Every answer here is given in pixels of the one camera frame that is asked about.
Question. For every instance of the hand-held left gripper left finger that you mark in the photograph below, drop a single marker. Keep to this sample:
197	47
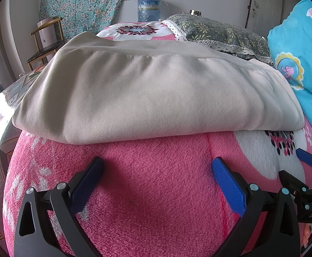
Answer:
87	184

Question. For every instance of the grey leaf-print pillow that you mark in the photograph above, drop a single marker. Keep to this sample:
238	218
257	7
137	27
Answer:
220	32

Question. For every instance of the pink flower blanket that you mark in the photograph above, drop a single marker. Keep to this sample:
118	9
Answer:
156	171

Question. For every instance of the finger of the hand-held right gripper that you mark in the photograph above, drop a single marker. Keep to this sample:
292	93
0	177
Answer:
292	180
307	158

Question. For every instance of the pale box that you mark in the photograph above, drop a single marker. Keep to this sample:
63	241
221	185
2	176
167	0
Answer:
47	36

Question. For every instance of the beige zip jacket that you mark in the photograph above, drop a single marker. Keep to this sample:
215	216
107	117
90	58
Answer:
150	91

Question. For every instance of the wooden chair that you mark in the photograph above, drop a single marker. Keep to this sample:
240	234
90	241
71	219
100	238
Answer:
42	52

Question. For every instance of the patterned bedsheet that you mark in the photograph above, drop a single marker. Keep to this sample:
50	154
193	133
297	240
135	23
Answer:
0	150

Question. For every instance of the blue water bottle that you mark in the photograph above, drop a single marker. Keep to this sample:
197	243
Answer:
148	9

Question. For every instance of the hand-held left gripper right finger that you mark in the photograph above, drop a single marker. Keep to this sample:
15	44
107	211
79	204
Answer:
229	190

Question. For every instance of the turquoise floral cloth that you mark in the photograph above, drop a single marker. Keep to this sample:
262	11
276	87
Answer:
83	2

